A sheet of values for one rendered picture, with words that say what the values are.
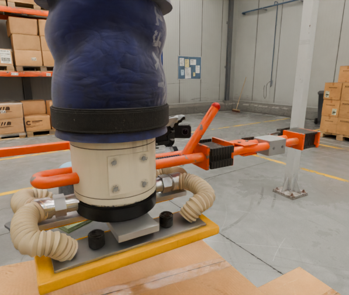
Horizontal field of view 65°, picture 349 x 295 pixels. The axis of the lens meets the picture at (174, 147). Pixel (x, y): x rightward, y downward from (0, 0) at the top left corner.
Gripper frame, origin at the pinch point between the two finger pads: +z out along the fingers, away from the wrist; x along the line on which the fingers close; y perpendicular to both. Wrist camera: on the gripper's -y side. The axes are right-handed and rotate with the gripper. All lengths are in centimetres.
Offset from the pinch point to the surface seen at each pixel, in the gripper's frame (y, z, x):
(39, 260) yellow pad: 42.6, 21.6, -10.9
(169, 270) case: 11.8, 10.4, -33.1
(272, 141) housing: -17.8, 16.6, 1.3
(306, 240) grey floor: -177, -65, -129
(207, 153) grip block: 5.3, 17.5, 1.4
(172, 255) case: 7.4, 4.5, -33.6
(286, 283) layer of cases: -57, 0, -75
